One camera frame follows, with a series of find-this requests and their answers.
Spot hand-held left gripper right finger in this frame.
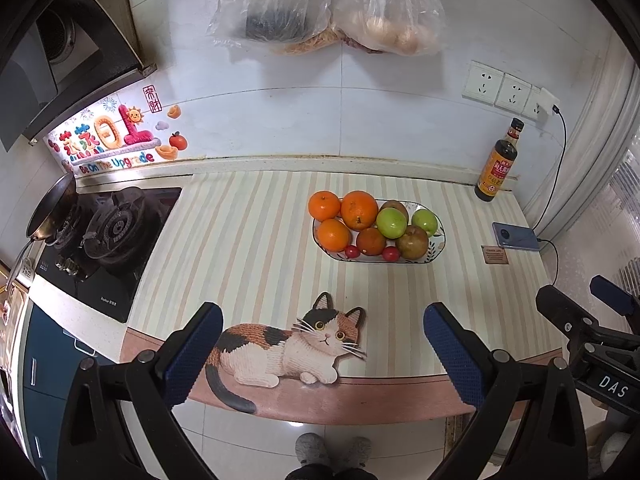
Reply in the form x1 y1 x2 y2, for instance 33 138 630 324
422 301 588 480

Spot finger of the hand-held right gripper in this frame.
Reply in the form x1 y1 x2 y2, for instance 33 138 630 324
536 285 640 351
590 275 640 317

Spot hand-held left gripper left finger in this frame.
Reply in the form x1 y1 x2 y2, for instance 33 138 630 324
59 301 224 480

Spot floral oval plate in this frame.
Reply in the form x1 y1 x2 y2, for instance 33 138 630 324
312 199 447 265

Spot red apple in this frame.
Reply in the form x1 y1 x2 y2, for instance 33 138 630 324
395 225 430 261

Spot green apple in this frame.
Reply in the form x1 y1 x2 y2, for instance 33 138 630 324
376 208 409 240
410 209 439 237

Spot dark reddish orange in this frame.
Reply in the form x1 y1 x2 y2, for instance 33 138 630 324
356 227 387 257

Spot medium orange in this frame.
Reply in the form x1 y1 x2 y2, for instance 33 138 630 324
317 218 352 253

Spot large orange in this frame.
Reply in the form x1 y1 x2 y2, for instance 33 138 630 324
341 190 379 231

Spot small orange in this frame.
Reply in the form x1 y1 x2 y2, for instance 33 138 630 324
307 191 343 222

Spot white round object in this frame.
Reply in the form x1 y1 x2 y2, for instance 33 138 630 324
597 432 633 476

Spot blue smartphone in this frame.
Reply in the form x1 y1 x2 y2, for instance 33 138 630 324
492 221 541 252

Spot black gas stove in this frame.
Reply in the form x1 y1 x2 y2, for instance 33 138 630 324
34 186 182 324

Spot striped cat print mat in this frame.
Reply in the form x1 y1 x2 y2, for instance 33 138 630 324
120 170 566 423

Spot grey slipper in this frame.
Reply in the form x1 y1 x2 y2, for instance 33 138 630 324
295 432 331 468
336 436 372 470

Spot blue kitchen cabinet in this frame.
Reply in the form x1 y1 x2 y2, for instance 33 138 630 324
15 305 116 466

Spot soy sauce bottle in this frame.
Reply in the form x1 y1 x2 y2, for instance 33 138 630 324
474 117 525 203

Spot person's dark trousers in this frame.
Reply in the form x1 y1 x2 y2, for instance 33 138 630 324
287 464 366 480

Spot black frying pan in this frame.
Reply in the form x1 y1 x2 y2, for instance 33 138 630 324
5 172 78 291

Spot black range hood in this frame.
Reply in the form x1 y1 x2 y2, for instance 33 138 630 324
0 0 156 153

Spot clear plastic bag pale contents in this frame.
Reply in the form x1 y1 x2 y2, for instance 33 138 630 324
330 0 446 58

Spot clear plastic bag dark contents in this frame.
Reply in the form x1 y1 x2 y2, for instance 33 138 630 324
207 0 333 56

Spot black charging cable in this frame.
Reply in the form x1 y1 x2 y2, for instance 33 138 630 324
530 105 568 286

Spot white wall socket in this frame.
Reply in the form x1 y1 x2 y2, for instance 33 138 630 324
461 60 506 101
494 73 533 109
522 85 551 121

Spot colourful wall sticker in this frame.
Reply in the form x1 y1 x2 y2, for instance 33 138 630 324
46 85 190 177

